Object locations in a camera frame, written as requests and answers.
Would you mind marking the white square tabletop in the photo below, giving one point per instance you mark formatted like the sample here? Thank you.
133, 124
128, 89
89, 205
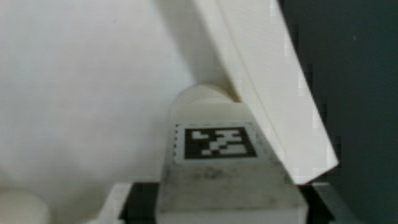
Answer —
99, 58

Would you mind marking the white table leg with tag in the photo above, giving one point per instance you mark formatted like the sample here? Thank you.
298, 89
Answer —
225, 185

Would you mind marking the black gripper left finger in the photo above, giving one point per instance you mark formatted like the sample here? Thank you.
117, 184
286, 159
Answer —
128, 206

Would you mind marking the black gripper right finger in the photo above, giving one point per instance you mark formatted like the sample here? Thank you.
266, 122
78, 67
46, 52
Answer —
329, 211

